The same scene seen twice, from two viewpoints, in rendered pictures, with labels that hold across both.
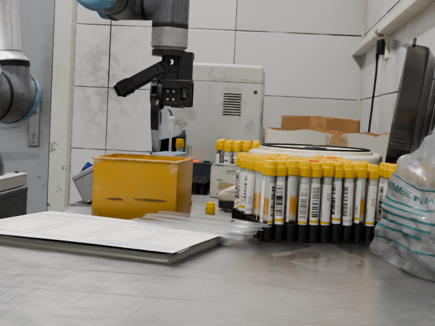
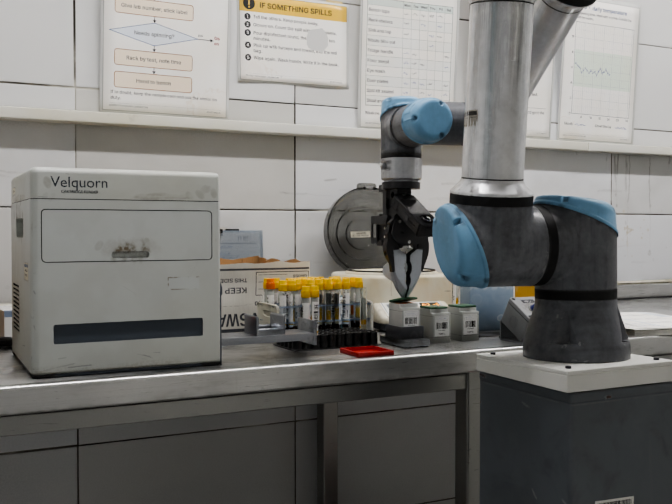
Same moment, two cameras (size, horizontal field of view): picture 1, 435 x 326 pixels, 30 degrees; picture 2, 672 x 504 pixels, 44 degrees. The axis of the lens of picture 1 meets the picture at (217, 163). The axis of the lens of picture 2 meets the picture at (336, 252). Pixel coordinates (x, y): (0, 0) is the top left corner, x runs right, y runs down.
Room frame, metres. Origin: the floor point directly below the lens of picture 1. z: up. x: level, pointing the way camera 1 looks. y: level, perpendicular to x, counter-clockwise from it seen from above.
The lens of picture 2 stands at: (2.57, 1.37, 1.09)
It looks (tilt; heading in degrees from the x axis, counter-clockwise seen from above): 2 degrees down; 239
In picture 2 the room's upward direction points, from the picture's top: straight up
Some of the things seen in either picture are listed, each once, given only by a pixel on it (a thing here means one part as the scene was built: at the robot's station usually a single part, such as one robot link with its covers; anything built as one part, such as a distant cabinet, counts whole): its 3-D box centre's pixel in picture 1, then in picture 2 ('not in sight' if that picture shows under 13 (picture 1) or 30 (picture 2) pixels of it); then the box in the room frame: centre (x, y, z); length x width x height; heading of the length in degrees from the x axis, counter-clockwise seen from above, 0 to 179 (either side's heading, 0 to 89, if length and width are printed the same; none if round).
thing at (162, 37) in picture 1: (169, 40); (399, 171); (1.68, 0.11, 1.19); 0.08 x 0.08 x 0.05
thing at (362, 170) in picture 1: (360, 200); not in sight; (1.15, -0.21, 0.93); 0.02 x 0.02 x 0.11
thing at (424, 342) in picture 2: not in sight; (404, 334); (1.67, 0.12, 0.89); 0.09 x 0.05 x 0.04; 86
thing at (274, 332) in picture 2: not in sight; (251, 330); (1.99, 0.13, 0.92); 0.21 x 0.07 x 0.05; 176
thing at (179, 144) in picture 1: (191, 165); (327, 314); (1.80, 0.06, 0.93); 0.17 x 0.09 x 0.11; 177
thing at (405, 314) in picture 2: not in sight; (404, 319); (1.67, 0.12, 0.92); 0.05 x 0.04 x 0.06; 86
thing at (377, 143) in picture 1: (327, 162); (230, 294); (1.85, -0.25, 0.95); 0.29 x 0.25 x 0.15; 86
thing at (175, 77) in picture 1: (171, 79); (398, 215); (1.67, 0.10, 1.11); 0.09 x 0.08 x 0.12; 86
